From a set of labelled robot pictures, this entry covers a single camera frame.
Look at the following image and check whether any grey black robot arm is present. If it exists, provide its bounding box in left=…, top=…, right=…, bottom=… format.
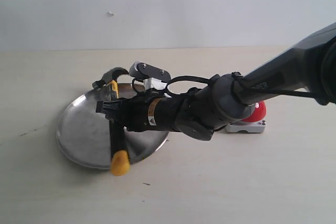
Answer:
left=96, top=24, right=335, bottom=141

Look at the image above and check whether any red dome push button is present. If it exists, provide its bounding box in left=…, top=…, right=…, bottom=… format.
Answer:
left=225, top=101, right=267, bottom=134

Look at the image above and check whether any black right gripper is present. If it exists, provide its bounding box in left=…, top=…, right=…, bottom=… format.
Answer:
left=96, top=87, right=226, bottom=141

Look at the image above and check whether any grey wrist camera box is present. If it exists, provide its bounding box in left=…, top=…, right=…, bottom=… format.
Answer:
left=129, top=61, right=171, bottom=90

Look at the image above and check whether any black yellow claw hammer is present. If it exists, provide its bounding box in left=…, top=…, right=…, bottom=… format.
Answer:
left=92, top=67, right=130, bottom=176

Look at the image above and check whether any round stainless steel plate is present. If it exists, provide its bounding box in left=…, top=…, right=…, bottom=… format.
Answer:
left=56, top=87, right=168, bottom=170

